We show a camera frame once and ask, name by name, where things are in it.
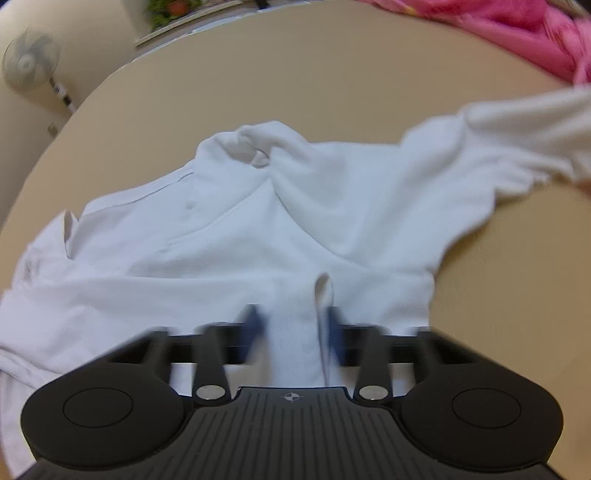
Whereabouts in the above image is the white windowsill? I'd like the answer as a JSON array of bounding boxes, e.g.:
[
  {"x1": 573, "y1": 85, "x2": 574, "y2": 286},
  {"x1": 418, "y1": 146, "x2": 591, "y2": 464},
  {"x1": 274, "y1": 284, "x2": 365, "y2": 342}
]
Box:
[{"x1": 134, "y1": 0, "x2": 246, "y2": 48}]

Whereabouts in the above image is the potted green plant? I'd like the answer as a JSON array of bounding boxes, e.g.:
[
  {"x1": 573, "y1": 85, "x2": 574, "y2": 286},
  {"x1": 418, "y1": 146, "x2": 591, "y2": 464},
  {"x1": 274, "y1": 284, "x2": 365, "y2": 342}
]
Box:
[{"x1": 146, "y1": 0, "x2": 205, "y2": 29}]

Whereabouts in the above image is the pink blanket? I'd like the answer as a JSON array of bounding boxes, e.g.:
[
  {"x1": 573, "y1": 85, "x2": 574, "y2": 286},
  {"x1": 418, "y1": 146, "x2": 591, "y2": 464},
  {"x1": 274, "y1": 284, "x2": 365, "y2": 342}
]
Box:
[{"x1": 365, "y1": 0, "x2": 591, "y2": 86}]

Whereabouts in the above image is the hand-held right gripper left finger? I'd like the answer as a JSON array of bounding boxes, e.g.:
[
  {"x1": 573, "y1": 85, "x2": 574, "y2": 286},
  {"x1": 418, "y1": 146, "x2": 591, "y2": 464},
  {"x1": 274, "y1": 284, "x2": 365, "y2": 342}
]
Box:
[{"x1": 99, "y1": 304, "x2": 271, "y2": 408}]

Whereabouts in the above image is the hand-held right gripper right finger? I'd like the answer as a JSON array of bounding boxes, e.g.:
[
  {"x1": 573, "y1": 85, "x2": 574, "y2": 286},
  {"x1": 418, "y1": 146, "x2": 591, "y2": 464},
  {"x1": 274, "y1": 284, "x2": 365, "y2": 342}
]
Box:
[{"x1": 318, "y1": 305, "x2": 468, "y2": 403}]

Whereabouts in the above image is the white standing fan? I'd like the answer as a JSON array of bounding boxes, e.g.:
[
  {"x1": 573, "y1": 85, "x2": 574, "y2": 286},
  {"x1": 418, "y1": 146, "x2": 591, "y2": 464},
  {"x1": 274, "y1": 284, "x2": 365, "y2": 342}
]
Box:
[{"x1": 2, "y1": 27, "x2": 78, "y2": 115}]

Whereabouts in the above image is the white shirt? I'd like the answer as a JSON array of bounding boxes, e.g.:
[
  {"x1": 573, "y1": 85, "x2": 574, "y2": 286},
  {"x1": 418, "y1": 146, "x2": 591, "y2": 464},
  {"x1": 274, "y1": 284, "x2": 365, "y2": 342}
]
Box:
[{"x1": 0, "y1": 89, "x2": 591, "y2": 476}]

